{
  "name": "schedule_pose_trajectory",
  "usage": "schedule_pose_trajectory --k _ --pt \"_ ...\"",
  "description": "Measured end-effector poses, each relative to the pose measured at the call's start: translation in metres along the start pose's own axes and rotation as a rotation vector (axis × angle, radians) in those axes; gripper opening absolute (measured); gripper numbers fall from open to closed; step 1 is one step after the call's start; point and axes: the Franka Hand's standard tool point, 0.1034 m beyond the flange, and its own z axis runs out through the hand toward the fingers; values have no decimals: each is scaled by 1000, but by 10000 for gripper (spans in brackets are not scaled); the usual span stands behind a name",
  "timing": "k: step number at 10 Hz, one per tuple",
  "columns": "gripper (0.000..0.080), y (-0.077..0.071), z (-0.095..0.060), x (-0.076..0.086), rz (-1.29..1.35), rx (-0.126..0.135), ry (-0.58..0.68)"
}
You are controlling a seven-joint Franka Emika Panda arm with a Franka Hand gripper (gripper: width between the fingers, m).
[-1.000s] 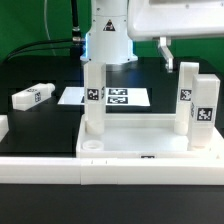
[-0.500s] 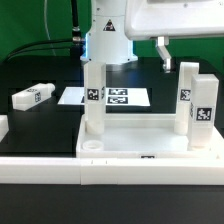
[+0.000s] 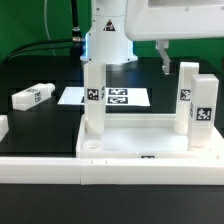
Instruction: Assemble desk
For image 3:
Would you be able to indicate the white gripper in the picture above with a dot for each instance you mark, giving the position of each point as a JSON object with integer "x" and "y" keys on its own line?
{"x": 164, "y": 20}

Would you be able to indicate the white desk top tray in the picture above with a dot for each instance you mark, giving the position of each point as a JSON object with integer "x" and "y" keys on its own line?
{"x": 143, "y": 136}

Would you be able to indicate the fiducial marker sheet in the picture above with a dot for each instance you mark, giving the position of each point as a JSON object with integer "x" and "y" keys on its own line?
{"x": 114, "y": 96}

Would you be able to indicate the white left fence block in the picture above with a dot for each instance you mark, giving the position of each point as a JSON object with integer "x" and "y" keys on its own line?
{"x": 3, "y": 126}

